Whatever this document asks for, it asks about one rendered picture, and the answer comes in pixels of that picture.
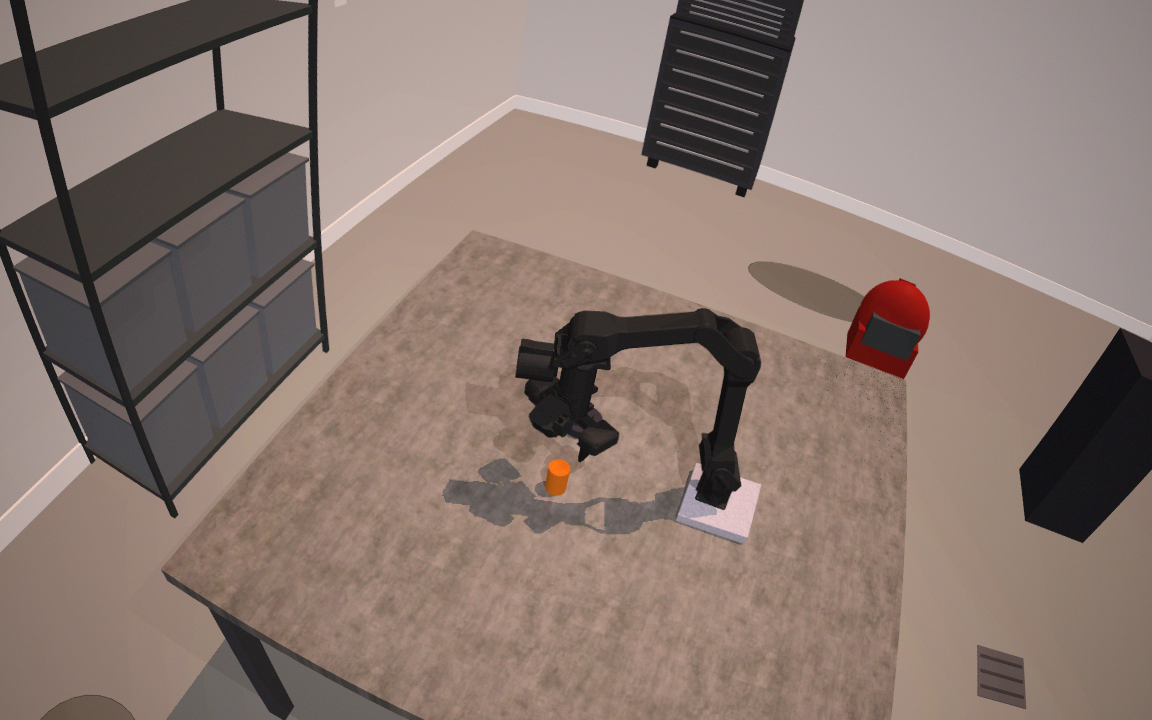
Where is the orange knob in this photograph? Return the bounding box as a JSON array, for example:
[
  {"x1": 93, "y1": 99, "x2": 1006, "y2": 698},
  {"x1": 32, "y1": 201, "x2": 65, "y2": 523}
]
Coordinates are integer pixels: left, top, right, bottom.
[{"x1": 545, "y1": 458, "x2": 570, "y2": 495}]

